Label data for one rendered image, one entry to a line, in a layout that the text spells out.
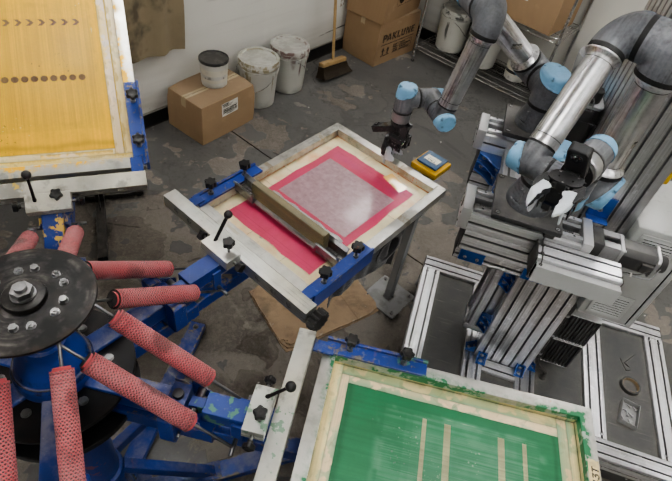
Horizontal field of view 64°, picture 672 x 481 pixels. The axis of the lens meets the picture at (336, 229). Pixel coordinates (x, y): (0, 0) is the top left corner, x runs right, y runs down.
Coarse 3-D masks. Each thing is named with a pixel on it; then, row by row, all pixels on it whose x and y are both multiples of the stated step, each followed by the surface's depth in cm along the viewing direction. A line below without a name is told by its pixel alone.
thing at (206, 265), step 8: (208, 256) 169; (192, 264) 166; (200, 264) 166; (208, 264) 166; (216, 264) 167; (184, 272) 163; (192, 272) 164; (200, 272) 164; (208, 272) 164; (184, 280) 162; (192, 280) 161; (200, 280) 163; (208, 280) 167
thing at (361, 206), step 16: (368, 176) 219; (352, 192) 211; (368, 192) 212; (384, 192) 213; (400, 192) 215; (320, 208) 202; (336, 208) 204; (352, 208) 205; (368, 208) 206; (384, 208) 207; (336, 224) 198; (352, 224) 199; (368, 224) 200; (272, 240) 188; (288, 240) 189; (352, 240) 193; (288, 256) 184; (304, 256) 185; (320, 256) 186
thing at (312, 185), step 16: (320, 160) 223; (336, 160) 224; (352, 160) 225; (288, 176) 213; (304, 176) 214; (320, 176) 215; (336, 176) 217; (352, 176) 218; (288, 192) 207; (304, 192) 208; (320, 192) 209; (336, 192) 210; (240, 208) 197; (256, 208) 198; (256, 224) 193; (272, 224) 194
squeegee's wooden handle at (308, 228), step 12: (252, 192) 195; (264, 192) 190; (264, 204) 194; (276, 204) 188; (288, 204) 187; (288, 216) 187; (300, 216) 183; (300, 228) 185; (312, 228) 180; (312, 240) 184; (324, 240) 180
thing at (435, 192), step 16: (336, 128) 234; (304, 144) 223; (320, 144) 229; (352, 144) 232; (368, 144) 228; (272, 160) 213; (288, 160) 217; (256, 176) 206; (416, 176) 217; (432, 192) 212; (208, 208) 190; (416, 208) 204; (400, 224) 197; (240, 240) 182; (368, 240) 189; (384, 240) 190; (272, 256) 179; (288, 272) 175; (304, 288) 171
